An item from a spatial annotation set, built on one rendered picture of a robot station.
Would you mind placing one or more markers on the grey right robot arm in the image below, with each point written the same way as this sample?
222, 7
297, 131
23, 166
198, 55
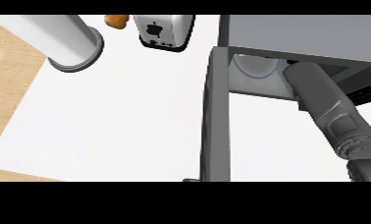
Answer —
328, 106

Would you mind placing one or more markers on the dark grey microwave door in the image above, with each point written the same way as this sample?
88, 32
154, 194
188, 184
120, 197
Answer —
215, 120

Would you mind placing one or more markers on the glass microwave turntable plate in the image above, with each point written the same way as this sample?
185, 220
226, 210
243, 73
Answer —
256, 66

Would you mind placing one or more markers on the grey microwave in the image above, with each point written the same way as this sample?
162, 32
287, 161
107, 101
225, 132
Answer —
299, 34

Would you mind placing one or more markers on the silver toaster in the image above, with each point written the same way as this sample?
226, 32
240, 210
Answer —
166, 31

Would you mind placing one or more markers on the orange-brown food item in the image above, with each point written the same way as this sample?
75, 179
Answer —
116, 20

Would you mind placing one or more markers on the white cylinder with grey rim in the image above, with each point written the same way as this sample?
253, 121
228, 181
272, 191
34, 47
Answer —
57, 38

